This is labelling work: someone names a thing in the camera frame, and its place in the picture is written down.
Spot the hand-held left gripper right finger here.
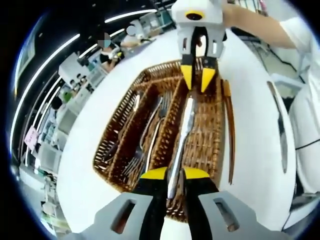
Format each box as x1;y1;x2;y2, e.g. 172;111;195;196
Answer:
182;167;288;240

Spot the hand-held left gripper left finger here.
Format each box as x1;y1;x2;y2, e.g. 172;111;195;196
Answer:
71;166;169;240

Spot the brown chopstick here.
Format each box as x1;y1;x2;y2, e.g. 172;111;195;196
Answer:
221;79;236;185
219;79;236;186

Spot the brown wicker storage tray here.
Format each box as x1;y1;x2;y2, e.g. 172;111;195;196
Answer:
92;58;226;223

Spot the steel-handled knife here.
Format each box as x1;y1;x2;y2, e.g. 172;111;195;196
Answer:
166;96;196;200

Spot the black-handled knife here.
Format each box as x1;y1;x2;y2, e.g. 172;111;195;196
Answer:
266;81;288;174

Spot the ceiling light strip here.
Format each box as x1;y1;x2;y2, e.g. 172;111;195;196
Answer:
104;9;158;24
9;33;81;141

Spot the white office chair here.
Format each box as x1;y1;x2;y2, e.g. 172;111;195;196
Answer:
271;72;308;94

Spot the pink hanging sign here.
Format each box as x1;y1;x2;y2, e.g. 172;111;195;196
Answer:
24;126;39;151

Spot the black cable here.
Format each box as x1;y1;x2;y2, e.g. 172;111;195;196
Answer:
294;139;320;151

